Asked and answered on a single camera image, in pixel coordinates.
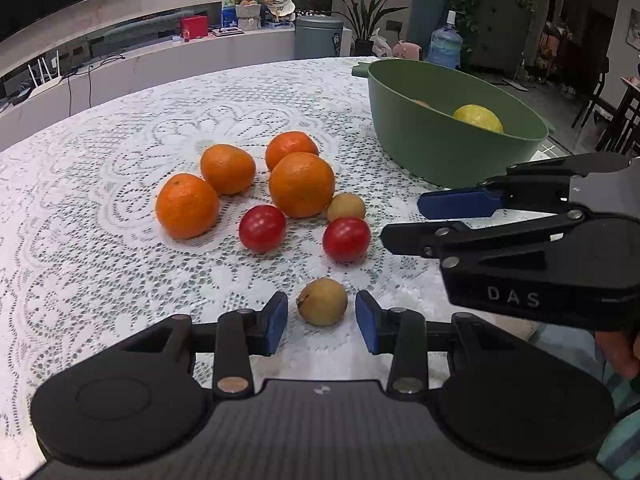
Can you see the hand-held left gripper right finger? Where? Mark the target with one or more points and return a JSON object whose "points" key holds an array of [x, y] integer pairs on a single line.
{"points": [[367, 324]]}

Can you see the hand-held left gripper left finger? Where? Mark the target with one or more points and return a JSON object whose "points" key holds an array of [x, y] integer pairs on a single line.
{"points": [[276, 324]]}

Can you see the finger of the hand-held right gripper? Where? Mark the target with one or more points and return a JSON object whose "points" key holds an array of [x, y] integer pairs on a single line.
{"points": [[460, 204], [425, 240]]}

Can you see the brown longan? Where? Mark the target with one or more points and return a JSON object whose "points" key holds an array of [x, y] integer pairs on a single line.
{"points": [[322, 301], [346, 206]]}

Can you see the green plastic bowl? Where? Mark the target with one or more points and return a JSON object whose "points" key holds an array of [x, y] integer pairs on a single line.
{"points": [[425, 145]]}

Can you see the red cherry tomato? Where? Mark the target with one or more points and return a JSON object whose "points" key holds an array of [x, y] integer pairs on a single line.
{"points": [[262, 228], [346, 240]]}

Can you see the orange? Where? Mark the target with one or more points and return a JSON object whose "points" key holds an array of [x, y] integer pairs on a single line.
{"points": [[187, 206], [291, 145], [301, 185], [227, 169]]}

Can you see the person's right hand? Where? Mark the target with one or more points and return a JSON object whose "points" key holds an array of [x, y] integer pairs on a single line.
{"points": [[622, 355]]}

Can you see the yellow lemon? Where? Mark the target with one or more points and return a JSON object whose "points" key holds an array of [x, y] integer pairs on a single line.
{"points": [[478, 116]]}

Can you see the blue water jug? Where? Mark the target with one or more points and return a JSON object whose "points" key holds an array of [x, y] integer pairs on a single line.
{"points": [[445, 47]]}

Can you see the pink bag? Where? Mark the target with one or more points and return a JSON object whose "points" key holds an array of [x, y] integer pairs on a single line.
{"points": [[407, 51]]}

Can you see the striped teal clothing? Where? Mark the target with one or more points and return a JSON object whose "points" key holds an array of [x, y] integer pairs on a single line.
{"points": [[622, 420]]}

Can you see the dark wooden chair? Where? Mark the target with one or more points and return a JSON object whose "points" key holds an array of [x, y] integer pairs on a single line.
{"points": [[592, 90]]}

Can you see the white plastic bag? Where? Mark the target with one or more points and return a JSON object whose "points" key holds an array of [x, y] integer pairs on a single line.
{"points": [[382, 45]]}

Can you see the green cabinet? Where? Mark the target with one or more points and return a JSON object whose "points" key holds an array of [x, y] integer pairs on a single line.
{"points": [[500, 30]]}

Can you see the potted long-leaf plant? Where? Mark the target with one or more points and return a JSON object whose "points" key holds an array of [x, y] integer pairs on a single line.
{"points": [[364, 45]]}

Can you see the white lace tablecloth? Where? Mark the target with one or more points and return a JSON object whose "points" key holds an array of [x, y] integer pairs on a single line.
{"points": [[100, 260]]}

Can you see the grey trash bin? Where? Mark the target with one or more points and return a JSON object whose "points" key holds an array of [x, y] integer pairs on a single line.
{"points": [[317, 37]]}

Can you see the white media console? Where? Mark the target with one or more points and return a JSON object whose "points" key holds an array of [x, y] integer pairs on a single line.
{"points": [[175, 65]]}

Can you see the blue box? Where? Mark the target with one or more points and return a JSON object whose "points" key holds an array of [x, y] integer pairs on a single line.
{"points": [[229, 16]]}

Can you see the red box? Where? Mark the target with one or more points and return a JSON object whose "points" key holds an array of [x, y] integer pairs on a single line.
{"points": [[194, 27]]}

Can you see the white router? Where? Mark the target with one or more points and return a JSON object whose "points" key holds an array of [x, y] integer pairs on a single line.
{"points": [[42, 85]]}

